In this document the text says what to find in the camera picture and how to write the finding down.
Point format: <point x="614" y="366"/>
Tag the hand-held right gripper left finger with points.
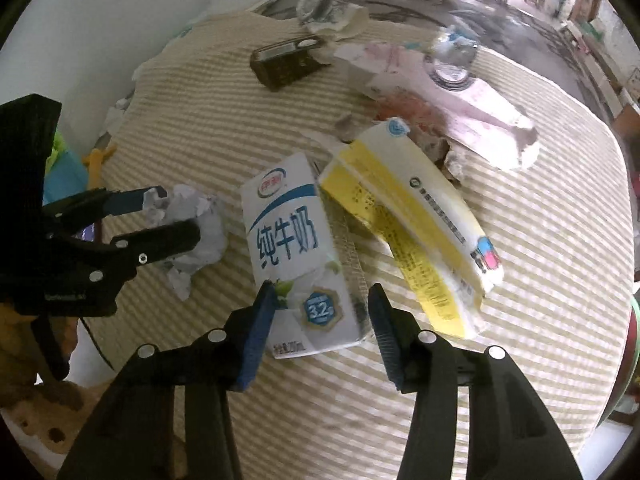
<point x="257" y="340"/>

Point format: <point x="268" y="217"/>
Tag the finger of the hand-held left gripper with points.
<point x="127" y="202"/>
<point x="170" y="240"/>

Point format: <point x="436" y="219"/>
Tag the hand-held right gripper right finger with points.
<point x="387" y="340"/>

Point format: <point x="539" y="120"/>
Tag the white paper ball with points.
<point x="205" y="230"/>

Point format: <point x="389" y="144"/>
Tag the white blue milk carton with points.
<point x="290" y="240"/>

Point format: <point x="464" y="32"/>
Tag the red bin with green rim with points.
<point x="632" y="350"/>

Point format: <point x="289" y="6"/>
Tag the pale pink snack pouch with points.
<point x="480" y="105"/>

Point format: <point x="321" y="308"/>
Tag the crushed plastic bottle blue label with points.
<point x="452" y="72"/>

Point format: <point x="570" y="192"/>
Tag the yellow plastic toy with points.
<point x="100" y="155"/>

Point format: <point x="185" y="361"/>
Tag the teal plastic toy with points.
<point x="67" y="170"/>

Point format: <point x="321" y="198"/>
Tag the yellow white flattened box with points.
<point x="400" y="200"/>

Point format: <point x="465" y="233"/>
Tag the dark brown small box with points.
<point x="285" y="67"/>

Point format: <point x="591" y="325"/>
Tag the crumpled white tissue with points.
<point x="325" y="12"/>

